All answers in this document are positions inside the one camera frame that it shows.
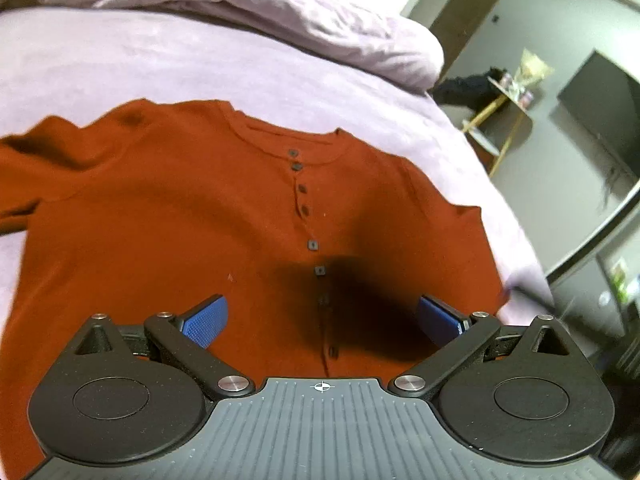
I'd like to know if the rust red knit cardigan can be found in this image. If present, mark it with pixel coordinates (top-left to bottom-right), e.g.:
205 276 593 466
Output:
1 100 504 479

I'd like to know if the purple bed sheet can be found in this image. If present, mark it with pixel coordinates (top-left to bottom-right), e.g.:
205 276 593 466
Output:
1 6 552 334

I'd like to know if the dark wooden door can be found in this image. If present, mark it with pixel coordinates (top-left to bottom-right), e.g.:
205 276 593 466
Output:
430 0 498 77

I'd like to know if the pink white cup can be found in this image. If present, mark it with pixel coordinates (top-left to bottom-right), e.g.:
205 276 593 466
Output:
518 90 534 108

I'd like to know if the purple rolled duvet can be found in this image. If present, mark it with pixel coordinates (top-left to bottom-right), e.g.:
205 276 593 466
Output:
2 0 445 92

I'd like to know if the white yellow-legged side table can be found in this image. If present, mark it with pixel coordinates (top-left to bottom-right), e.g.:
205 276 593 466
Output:
462 72 530 178

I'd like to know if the wall mounted black television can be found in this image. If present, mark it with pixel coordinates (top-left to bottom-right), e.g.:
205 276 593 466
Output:
558 50 639 178

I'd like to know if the black clothes pile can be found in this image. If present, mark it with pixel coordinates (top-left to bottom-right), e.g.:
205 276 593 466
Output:
431 67 506 112

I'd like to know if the cream wrapped flower bouquet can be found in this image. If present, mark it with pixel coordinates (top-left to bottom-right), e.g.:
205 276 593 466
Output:
513 49 554 89

